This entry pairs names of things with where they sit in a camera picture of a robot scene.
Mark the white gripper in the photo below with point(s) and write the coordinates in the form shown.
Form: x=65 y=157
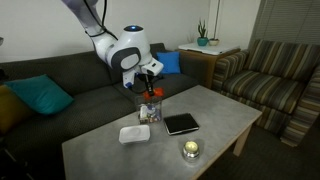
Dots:
x=153 y=68

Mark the orange snack packet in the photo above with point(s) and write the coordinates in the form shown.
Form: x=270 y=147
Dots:
x=157 y=92

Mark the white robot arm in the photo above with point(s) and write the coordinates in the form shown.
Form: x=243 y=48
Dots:
x=129 y=54

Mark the clear plastic container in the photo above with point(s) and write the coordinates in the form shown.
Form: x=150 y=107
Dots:
x=141 y=100

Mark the white container lid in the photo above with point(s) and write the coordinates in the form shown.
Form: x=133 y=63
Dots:
x=131 y=134

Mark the blue cushion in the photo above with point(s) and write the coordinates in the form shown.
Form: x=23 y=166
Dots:
x=170 y=61

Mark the dark grey sofa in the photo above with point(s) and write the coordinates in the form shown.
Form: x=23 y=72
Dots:
x=98 y=99

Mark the wooden side table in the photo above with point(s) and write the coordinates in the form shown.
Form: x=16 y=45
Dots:
x=201 y=66

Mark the grey coffee table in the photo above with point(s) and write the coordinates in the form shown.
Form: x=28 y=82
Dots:
x=224 y=123

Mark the teal plant pot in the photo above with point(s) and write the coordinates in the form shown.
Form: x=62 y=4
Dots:
x=202 y=41

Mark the silver candle tin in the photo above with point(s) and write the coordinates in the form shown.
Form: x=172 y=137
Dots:
x=190 y=151

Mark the teal cushion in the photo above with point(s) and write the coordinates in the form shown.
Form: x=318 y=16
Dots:
x=41 y=94

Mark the striped armchair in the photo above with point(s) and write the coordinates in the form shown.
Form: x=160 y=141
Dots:
x=280 y=79

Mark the mustard yellow cushion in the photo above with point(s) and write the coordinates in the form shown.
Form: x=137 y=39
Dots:
x=12 y=110

